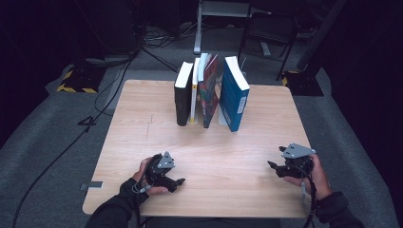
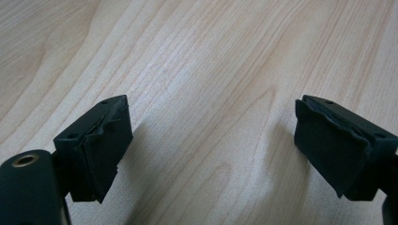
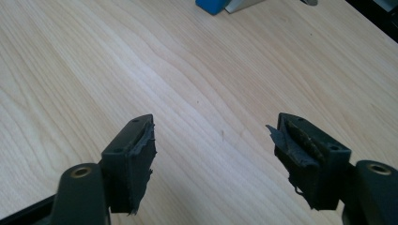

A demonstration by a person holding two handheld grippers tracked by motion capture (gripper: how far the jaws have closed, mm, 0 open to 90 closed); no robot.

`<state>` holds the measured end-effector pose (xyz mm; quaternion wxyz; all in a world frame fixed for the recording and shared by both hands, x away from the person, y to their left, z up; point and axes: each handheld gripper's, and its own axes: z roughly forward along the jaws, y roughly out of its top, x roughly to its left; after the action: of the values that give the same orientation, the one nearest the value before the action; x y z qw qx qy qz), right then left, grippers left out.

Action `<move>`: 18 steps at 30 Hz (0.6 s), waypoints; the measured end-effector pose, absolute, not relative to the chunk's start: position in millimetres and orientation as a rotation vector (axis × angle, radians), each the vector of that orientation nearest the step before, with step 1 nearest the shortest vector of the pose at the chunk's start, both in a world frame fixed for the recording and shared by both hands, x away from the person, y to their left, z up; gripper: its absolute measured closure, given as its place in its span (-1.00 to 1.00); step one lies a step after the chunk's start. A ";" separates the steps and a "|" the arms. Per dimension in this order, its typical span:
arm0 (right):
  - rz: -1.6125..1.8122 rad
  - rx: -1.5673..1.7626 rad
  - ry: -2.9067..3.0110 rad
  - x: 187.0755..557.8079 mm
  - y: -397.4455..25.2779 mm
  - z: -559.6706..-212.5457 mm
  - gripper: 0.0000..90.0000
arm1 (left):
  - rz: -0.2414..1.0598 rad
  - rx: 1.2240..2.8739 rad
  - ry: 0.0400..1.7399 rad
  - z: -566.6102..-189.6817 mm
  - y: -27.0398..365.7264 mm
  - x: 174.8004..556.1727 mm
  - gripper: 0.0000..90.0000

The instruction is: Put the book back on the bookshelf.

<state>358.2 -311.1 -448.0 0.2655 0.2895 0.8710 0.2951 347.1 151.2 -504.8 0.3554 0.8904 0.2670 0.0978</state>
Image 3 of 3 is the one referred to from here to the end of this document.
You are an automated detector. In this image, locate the blue book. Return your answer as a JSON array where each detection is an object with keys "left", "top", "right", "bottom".
[{"left": 195, "top": 0, "right": 233, "bottom": 16}]

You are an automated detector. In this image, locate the grey extendable book rack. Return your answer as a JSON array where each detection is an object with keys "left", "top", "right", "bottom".
[{"left": 224, "top": 0, "right": 267, "bottom": 14}]

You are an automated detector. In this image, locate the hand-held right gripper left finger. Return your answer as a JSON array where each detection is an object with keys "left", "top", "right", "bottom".
[{"left": 50, "top": 113, "right": 158, "bottom": 225}]

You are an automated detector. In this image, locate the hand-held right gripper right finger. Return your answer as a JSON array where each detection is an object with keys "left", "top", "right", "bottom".
[{"left": 266, "top": 112, "right": 398, "bottom": 225}]

